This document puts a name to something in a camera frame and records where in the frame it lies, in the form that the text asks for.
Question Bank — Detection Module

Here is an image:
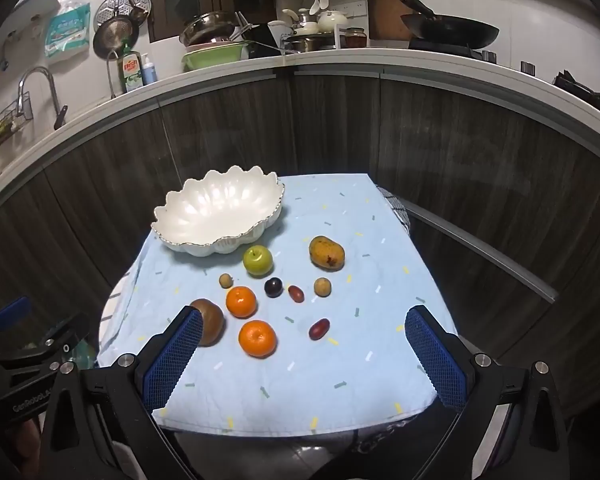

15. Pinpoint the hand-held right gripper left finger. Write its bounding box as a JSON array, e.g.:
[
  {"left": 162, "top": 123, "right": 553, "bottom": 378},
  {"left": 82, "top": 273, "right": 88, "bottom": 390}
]
[{"left": 39, "top": 305, "right": 205, "bottom": 480}]

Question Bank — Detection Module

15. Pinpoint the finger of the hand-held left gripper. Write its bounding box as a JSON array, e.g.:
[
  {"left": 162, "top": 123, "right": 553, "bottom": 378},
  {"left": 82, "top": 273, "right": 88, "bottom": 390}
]
[
  {"left": 0, "top": 312, "right": 91, "bottom": 377},
  {"left": 0, "top": 296, "right": 33, "bottom": 343}
]

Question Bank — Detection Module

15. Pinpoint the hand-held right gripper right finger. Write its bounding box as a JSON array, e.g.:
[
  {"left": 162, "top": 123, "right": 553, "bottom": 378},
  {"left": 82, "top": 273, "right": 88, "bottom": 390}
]
[{"left": 404, "top": 304, "right": 573, "bottom": 480}]

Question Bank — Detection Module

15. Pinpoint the brown kiwi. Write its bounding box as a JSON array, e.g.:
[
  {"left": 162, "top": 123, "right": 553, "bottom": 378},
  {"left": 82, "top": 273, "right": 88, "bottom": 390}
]
[{"left": 189, "top": 298, "right": 226, "bottom": 347}]

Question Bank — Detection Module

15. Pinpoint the orange tangerine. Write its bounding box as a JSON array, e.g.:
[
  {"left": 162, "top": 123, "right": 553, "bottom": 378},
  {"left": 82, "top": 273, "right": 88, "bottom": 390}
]
[
  {"left": 238, "top": 320, "right": 277, "bottom": 359},
  {"left": 225, "top": 286, "right": 258, "bottom": 319}
]

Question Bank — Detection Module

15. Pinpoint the green apple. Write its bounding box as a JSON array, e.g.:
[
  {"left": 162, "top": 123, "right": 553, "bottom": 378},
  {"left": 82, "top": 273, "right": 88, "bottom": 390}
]
[{"left": 243, "top": 245, "right": 274, "bottom": 277}]

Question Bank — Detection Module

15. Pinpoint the yellow mango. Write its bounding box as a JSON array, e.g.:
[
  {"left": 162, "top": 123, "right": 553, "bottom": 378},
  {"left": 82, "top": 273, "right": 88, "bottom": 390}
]
[{"left": 308, "top": 236, "right": 346, "bottom": 271}]

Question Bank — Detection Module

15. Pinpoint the white scalloped bowl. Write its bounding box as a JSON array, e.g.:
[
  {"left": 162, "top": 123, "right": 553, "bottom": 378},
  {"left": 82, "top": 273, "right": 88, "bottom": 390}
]
[{"left": 151, "top": 166, "right": 286, "bottom": 257}]

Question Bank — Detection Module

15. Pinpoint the light blue patterned tablecloth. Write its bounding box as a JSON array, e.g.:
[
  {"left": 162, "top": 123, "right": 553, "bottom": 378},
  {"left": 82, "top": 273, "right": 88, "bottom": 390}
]
[{"left": 97, "top": 173, "right": 461, "bottom": 433}]

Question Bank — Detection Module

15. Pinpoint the checked cloth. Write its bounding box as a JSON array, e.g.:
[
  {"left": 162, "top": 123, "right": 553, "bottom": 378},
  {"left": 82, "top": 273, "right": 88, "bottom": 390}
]
[{"left": 376, "top": 186, "right": 412, "bottom": 235}]

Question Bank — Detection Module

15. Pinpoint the metal faucet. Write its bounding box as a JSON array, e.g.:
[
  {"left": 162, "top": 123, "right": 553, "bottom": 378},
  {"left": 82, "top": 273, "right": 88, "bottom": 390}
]
[{"left": 18, "top": 66, "right": 69, "bottom": 131}]

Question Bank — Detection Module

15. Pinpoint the dark wood kitchen cabinet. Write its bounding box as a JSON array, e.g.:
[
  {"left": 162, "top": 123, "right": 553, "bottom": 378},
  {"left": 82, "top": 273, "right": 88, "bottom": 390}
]
[{"left": 0, "top": 47, "right": 600, "bottom": 411}]

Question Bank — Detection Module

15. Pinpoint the green dish soap bottle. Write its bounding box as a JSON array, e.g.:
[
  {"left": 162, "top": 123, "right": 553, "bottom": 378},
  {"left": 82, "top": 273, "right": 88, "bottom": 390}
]
[{"left": 117, "top": 42, "right": 144, "bottom": 94}]

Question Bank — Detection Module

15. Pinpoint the blue pump bottle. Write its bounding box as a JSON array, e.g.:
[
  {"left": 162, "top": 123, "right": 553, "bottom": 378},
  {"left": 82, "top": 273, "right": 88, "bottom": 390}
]
[{"left": 140, "top": 54, "right": 159, "bottom": 85}]

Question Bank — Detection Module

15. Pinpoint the green plastic pack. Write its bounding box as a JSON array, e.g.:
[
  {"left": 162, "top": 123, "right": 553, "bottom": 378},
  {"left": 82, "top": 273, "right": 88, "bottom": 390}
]
[{"left": 44, "top": 3, "right": 92, "bottom": 64}]

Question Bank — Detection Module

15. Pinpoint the copper bottomed hanging pan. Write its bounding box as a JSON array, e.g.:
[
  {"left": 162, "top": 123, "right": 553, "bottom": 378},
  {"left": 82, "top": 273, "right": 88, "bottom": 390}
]
[{"left": 92, "top": 16, "right": 140, "bottom": 59}]

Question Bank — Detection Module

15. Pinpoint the green basin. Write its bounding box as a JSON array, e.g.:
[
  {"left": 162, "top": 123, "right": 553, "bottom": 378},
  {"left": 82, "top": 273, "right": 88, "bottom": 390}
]
[{"left": 181, "top": 41, "right": 249, "bottom": 73}]

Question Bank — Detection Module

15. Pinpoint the black gas stove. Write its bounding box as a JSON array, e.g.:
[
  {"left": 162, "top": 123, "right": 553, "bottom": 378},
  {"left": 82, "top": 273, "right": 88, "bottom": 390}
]
[{"left": 408, "top": 37, "right": 486, "bottom": 59}]

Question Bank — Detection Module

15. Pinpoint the metal steamer basket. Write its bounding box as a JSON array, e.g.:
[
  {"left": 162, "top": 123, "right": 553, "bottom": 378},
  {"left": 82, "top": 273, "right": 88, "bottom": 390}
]
[{"left": 94, "top": 0, "right": 152, "bottom": 28}]

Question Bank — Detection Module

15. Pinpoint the black wok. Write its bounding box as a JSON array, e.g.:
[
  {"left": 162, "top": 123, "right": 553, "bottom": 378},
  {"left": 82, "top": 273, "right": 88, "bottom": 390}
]
[{"left": 397, "top": 0, "right": 501, "bottom": 49}]

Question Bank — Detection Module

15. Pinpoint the black box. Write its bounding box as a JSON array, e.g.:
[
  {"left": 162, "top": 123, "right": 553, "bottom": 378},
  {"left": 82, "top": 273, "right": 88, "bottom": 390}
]
[{"left": 247, "top": 22, "right": 287, "bottom": 59}]

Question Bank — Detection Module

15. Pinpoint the steel pan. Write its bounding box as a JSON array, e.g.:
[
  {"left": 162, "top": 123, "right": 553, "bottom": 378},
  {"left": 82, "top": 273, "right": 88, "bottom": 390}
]
[{"left": 282, "top": 31, "right": 337, "bottom": 54}]

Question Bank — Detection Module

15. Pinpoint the wooden cutting board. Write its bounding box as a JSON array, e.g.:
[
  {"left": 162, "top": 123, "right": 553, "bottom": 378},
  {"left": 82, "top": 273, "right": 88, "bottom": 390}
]
[{"left": 365, "top": 0, "right": 420, "bottom": 42}]

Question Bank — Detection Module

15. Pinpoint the white lidded pot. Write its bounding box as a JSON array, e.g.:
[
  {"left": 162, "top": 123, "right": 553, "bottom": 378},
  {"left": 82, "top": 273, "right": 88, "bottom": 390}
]
[{"left": 317, "top": 9, "right": 349, "bottom": 32}]

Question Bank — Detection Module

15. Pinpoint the metal rail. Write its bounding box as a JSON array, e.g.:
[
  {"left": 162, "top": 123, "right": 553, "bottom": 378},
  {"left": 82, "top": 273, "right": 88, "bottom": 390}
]
[{"left": 402, "top": 204, "right": 559, "bottom": 304}]

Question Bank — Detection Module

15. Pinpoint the black wire sink basket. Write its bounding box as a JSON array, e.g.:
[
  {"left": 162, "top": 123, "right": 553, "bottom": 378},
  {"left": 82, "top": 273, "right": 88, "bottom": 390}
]
[{"left": 0, "top": 100, "right": 34, "bottom": 149}]

